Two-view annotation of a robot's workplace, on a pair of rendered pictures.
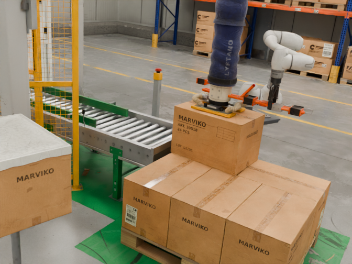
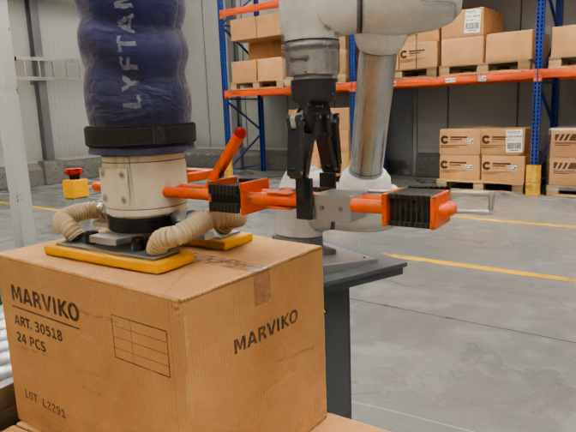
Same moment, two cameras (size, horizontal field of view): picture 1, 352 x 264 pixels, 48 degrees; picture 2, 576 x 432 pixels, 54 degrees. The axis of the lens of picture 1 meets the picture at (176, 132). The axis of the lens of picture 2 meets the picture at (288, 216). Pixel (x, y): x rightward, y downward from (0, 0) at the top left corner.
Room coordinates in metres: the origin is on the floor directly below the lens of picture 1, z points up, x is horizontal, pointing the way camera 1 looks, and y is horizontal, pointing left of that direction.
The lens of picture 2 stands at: (1.84, -0.67, 1.23)
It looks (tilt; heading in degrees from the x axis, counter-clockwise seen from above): 11 degrees down; 3
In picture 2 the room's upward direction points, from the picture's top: 2 degrees counter-clockwise
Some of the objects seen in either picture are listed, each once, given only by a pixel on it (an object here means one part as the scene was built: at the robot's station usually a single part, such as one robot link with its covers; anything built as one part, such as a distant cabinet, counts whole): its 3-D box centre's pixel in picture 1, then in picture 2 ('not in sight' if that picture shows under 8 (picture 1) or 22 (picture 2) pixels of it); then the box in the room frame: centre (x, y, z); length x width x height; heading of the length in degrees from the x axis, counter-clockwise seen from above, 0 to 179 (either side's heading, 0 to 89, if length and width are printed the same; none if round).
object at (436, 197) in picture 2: (296, 111); (416, 207); (2.70, -0.83, 1.07); 0.08 x 0.07 x 0.05; 59
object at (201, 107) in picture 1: (212, 108); (115, 246); (2.93, -0.27, 0.97); 0.34 x 0.10 x 0.05; 59
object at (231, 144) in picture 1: (217, 133); (163, 336); (3.01, -0.33, 0.74); 0.60 x 0.40 x 0.40; 55
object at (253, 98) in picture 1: (250, 100); (238, 195); (2.88, -0.53, 1.08); 0.10 x 0.08 x 0.06; 149
